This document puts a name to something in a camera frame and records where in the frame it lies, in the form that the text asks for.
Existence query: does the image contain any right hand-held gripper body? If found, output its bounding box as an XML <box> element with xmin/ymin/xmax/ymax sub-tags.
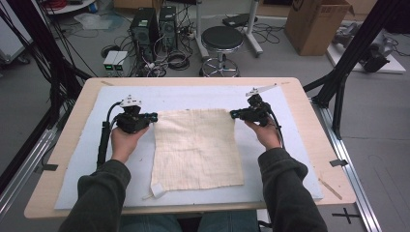
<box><xmin>240</xmin><ymin>83</ymin><xmax>278</xmax><ymax>128</ymax></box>

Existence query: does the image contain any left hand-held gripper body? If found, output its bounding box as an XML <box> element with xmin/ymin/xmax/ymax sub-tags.
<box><xmin>115</xmin><ymin>94</ymin><xmax>152</xmax><ymax>134</ymax></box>

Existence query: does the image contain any cream towel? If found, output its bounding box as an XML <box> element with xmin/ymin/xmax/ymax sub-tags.
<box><xmin>142</xmin><ymin>108</ymin><xmax>246</xmax><ymax>200</ymax></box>

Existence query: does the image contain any person's left hand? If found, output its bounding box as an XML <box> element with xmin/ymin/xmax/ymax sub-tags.
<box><xmin>110</xmin><ymin>125</ymin><xmax>151</xmax><ymax>164</ymax></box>

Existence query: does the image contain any person's right hand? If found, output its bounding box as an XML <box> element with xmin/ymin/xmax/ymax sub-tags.
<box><xmin>244</xmin><ymin>119</ymin><xmax>283</xmax><ymax>152</ymax></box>

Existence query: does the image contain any white foam board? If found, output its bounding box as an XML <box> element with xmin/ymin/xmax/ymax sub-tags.
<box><xmin>53</xmin><ymin>85</ymin><xmax>324</xmax><ymax>211</ymax></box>

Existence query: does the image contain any white power supply box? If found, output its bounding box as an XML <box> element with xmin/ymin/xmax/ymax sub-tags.
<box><xmin>102</xmin><ymin>50</ymin><xmax>120</xmax><ymax>72</ymax></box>
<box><xmin>112</xmin><ymin>50</ymin><xmax>129</xmax><ymax>72</ymax></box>

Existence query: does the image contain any black round stool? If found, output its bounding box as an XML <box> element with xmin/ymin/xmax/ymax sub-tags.
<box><xmin>198</xmin><ymin>25</ymin><xmax>245</xmax><ymax>77</ymax></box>

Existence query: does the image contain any large black computer tower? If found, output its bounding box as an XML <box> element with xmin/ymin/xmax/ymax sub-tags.
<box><xmin>130</xmin><ymin>7</ymin><xmax>161</xmax><ymax>64</ymax></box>

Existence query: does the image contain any white stand leg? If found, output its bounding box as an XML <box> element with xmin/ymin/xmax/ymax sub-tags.
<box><xmin>194</xmin><ymin>0</ymin><xmax>211</xmax><ymax>60</ymax></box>
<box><xmin>244</xmin><ymin>0</ymin><xmax>264</xmax><ymax>58</ymax></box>

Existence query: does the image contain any slim black computer tower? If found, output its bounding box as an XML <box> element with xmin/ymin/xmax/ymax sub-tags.
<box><xmin>159</xmin><ymin>5</ymin><xmax>179</xmax><ymax>52</ymax></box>

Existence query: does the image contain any flat black case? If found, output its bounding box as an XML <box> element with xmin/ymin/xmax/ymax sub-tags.
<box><xmin>221</xmin><ymin>13</ymin><xmax>259</xmax><ymax>28</ymax></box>

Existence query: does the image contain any brown cardboard box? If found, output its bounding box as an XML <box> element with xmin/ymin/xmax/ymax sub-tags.
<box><xmin>283</xmin><ymin>0</ymin><xmax>355</xmax><ymax>57</ymax></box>

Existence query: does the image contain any person's left leg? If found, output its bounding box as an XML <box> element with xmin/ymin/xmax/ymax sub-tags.
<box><xmin>120</xmin><ymin>215</ymin><xmax>178</xmax><ymax>232</ymax></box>

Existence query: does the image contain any person's leg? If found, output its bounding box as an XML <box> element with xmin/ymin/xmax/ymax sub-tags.
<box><xmin>120</xmin><ymin>215</ymin><xmax>178</xmax><ymax>232</ymax></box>
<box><xmin>196</xmin><ymin>211</ymin><xmax>259</xmax><ymax>232</ymax></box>

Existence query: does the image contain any person's right leg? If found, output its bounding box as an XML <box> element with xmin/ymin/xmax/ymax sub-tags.
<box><xmin>196</xmin><ymin>211</ymin><xmax>259</xmax><ymax>232</ymax></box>

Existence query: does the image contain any beige tape strip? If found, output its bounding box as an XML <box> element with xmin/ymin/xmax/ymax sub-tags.
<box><xmin>318</xmin><ymin>178</ymin><xmax>343</xmax><ymax>201</ymax></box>

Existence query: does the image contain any clear plastic bag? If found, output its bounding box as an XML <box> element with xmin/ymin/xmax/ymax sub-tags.
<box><xmin>73</xmin><ymin>13</ymin><xmax>114</xmax><ymax>31</ymax></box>

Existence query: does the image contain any black device on platform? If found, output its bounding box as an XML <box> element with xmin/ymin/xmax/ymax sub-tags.
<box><xmin>359</xmin><ymin>43</ymin><xmax>391</xmax><ymax>73</ymax></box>

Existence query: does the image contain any white round table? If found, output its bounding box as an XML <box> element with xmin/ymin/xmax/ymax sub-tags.
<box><xmin>44</xmin><ymin>0</ymin><xmax>98</xmax><ymax>15</ymax></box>

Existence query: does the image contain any black tape cross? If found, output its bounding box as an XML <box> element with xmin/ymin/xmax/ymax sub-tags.
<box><xmin>332</xmin><ymin>207</ymin><xmax>361</xmax><ymax>225</ymax></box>

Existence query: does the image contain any white floor platform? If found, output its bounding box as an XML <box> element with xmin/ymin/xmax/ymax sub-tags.
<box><xmin>326</xmin><ymin>30</ymin><xmax>407</xmax><ymax>74</ymax></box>

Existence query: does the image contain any white panel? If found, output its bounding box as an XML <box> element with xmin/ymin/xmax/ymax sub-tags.
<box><xmin>0</xmin><ymin>0</ymin><xmax>33</xmax><ymax>64</ymax></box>

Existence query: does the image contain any right hand-held gripper black cable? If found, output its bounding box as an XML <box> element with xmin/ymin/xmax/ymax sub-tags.
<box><xmin>264</xmin><ymin>101</ymin><xmax>286</xmax><ymax>150</ymax></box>

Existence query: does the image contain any hand-held gripper black cable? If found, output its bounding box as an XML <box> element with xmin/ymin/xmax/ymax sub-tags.
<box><xmin>264</xmin><ymin>101</ymin><xmax>286</xmax><ymax>150</ymax></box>
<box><xmin>96</xmin><ymin>101</ymin><xmax>125</xmax><ymax>170</ymax></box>

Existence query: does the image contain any left hand-held gripper black cable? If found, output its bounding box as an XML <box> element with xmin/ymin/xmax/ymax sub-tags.
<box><xmin>96</xmin><ymin>101</ymin><xmax>125</xmax><ymax>170</ymax></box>

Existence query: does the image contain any coil of black cables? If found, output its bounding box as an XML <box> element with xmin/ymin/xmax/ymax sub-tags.
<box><xmin>167</xmin><ymin>49</ymin><xmax>191</xmax><ymax>72</ymax></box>

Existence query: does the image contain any aluminium rail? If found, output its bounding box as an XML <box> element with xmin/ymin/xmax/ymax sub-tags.
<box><xmin>0</xmin><ymin>129</ymin><xmax>57</xmax><ymax>220</ymax></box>
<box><xmin>310</xmin><ymin>98</ymin><xmax>383</xmax><ymax>232</ymax></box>

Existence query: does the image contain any black metal frame post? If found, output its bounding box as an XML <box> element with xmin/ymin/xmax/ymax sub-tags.
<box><xmin>303</xmin><ymin>0</ymin><xmax>404</xmax><ymax>140</ymax></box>

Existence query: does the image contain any black metal frame with cables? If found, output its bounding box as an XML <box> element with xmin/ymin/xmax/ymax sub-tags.
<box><xmin>0</xmin><ymin>0</ymin><xmax>93</xmax><ymax>130</ymax></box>

